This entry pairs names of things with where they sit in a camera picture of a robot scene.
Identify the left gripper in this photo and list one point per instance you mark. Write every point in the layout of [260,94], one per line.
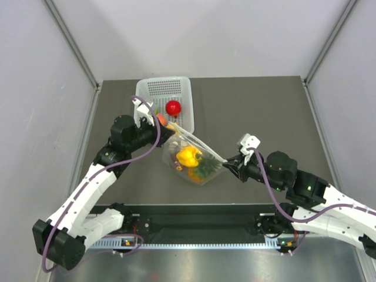
[165,133]

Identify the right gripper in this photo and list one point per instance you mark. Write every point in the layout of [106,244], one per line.
[238,168]

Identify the orange fake pineapple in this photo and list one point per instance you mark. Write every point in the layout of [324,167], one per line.
[206,168]

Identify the polka dot zip bag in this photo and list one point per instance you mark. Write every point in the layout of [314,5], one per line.
[181,139]

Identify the yellow fake bell pepper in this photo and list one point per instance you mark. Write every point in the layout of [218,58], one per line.
[189,156]

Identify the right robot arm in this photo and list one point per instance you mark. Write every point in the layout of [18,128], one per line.
[313,206]

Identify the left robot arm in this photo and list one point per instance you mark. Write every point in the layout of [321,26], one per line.
[66,235]

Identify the fake peach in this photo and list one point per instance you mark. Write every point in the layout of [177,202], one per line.
[162,119]

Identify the red fake pomegranate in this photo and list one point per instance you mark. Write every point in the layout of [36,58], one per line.
[173,108]

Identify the purple fake fruit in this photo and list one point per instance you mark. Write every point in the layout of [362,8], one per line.
[178,166]

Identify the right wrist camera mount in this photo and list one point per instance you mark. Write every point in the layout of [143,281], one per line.
[246,146]

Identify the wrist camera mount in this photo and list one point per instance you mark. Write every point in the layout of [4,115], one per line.
[246,146]
[144,111]

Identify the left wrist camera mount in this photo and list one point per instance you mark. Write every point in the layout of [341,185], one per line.
[144,111]

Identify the left aluminium frame post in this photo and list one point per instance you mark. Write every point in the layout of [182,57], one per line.
[72,45]

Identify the aluminium frame post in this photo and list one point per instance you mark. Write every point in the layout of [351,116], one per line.
[72,45]
[334,33]

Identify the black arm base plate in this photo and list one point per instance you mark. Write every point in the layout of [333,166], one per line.
[204,223]

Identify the slotted cable duct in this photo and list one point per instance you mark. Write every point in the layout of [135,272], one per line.
[129,243]

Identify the right aluminium frame post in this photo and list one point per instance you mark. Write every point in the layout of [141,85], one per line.
[334,33]

